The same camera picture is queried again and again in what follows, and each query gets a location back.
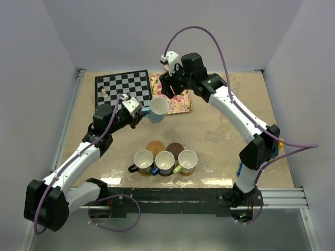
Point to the light blue mug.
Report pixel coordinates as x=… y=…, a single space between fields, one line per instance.
x=157 y=110

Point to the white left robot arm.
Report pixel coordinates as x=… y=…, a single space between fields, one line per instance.
x=49 y=202

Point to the aluminium frame rail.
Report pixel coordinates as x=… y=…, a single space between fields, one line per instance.
x=284 y=222

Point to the dark blue mug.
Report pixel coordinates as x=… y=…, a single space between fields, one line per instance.
x=164 y=163

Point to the floral serving tray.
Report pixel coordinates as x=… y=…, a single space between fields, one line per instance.
x=178 y=104

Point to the orange wooden coaster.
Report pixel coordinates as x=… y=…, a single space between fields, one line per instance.
x=187 y=174

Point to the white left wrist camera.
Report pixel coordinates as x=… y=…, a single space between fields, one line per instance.
x=132 y=104

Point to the colourful rubik cube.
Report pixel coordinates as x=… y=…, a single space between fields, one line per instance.
x=239 y=169

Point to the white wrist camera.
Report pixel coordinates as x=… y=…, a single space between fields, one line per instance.
x=132 y=104
x=171 y=62

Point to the yellow blue toy blocks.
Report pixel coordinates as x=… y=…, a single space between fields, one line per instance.
x=278 y=146

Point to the light green mug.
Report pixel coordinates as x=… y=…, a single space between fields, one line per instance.
x=187 y=161

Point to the light wooden coaster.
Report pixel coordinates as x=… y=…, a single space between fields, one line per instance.
x=145 y=172

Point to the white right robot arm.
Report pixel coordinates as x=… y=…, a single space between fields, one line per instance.
x=255 y=132

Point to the black mug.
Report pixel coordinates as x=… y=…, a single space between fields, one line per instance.
x=143 y=159

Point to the dark walnut coaster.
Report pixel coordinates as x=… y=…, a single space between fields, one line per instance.
x=165 y=175

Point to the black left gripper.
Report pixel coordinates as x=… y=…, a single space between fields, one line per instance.
x=135 y=119

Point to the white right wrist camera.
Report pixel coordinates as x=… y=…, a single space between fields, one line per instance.
x=171 y=62

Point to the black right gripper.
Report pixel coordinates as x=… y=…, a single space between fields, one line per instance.
x=167 y=81

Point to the white chess king piece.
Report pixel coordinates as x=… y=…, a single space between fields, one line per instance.
x=104 y=94

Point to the black and silver chessboard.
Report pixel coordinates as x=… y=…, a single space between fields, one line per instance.
x=135 y=84

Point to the dark wooden coaster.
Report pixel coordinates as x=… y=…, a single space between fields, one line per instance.
x=175 y=148

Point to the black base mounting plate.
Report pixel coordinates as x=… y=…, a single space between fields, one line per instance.
x=218 y=201

